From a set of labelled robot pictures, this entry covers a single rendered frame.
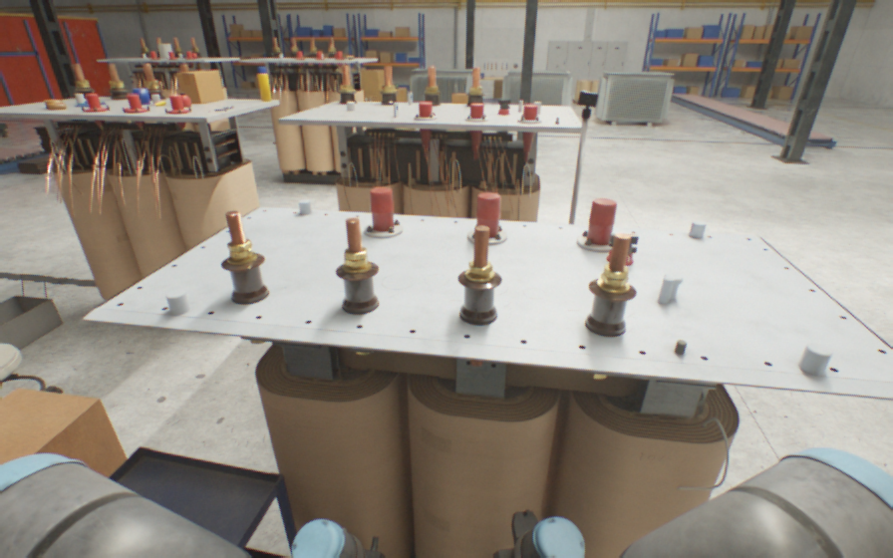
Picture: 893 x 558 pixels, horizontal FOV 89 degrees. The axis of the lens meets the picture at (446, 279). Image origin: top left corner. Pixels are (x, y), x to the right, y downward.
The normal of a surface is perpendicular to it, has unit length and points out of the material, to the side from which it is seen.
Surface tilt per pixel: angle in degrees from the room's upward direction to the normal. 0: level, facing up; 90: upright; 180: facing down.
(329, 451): 90
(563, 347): 0
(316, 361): 90
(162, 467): 0
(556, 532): 19
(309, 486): 90
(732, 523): 30
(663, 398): 90
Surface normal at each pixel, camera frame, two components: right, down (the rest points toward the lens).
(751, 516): -0.36, -0.88
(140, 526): 0.51, -0.84
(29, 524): -0.10, -0.75
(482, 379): -0.15, 0.45
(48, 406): 0.00, -0.89
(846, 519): 0.13, -0.72
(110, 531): 0.35, -0.86
